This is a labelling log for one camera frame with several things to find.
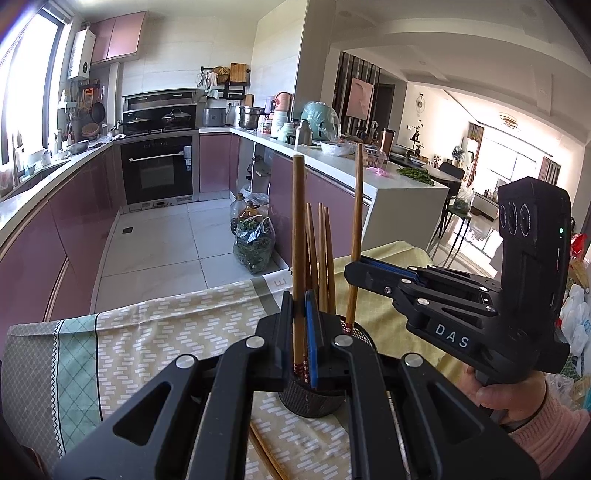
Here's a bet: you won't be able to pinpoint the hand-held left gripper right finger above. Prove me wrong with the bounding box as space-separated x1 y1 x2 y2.
305 290 541 480

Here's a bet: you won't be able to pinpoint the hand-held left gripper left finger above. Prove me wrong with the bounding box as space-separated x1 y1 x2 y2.
53 292 296 480

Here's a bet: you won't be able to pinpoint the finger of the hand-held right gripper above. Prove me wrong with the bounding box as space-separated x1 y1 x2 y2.
360 255 502 296
344 261 491 329

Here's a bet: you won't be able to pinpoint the bunch of wooden chopsticks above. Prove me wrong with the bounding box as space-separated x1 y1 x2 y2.
249 202 335 480

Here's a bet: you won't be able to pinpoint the black mesh holder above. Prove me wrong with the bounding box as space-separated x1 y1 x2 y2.
277 314 377 419

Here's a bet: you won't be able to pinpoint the long brown chopstick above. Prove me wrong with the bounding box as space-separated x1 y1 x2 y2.
292 155 309 381
344 142 365 335

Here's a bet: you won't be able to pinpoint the person's right forearm pink sleeve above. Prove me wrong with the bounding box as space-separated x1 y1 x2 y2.
505 392 591 480

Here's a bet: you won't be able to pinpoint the person's right hand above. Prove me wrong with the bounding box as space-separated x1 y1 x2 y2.
455 367 548 432

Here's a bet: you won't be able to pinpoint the white plastic bags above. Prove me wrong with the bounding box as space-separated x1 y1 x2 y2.
558 281 591 398

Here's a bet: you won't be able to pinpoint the white kitchen countertop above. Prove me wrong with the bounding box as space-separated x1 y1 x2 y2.
0 124 451 252

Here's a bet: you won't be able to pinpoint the green leafy vegetables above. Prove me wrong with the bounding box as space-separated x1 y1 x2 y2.
396 166 435 186

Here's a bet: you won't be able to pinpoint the plastic bag of greens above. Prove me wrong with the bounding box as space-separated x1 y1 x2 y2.
233 217 277 275

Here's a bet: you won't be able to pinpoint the pink base cabinets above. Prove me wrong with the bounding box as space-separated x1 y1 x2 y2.
198 131 241 195
0 143 125 342
268 152 372 268

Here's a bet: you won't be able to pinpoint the clear plastic food container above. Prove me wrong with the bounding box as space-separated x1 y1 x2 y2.
360 144 387 168

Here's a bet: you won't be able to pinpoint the patchwork printed tablecloth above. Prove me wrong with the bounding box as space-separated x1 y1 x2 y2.
7 240 467 480

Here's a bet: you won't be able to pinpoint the white bowl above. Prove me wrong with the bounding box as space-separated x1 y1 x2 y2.
320 140 355 157

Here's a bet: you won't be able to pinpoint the plastic oil bottle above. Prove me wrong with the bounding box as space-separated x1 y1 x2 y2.
230 194 247 236
242 200 265 227

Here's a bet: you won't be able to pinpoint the teal covered appliance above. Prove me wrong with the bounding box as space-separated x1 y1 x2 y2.
301 100 341 141

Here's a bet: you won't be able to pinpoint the dark slatted room divider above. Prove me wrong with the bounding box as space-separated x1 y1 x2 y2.
335 52 383 139

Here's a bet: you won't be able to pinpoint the steel stockpot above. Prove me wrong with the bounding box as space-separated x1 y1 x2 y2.
238 105 263 130

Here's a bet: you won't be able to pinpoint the built-in black oven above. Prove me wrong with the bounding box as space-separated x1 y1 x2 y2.
119 135 200 206

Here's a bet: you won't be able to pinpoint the black range hood stove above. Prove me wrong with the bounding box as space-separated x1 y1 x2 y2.
121 89 199 136

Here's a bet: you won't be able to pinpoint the white gas water heater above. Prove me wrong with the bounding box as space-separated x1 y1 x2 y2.
68 27 96 80

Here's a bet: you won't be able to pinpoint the kitchen window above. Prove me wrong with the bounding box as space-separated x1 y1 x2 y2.
0 9 70 167

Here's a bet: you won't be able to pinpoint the pink wall picture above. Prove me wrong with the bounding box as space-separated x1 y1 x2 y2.
347 77 376 120

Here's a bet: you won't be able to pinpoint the black wall rack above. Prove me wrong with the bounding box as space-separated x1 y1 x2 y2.
200 66 252 101

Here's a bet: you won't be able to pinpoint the pink wall cabinets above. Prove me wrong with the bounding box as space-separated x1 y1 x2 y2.
90 11 148 65

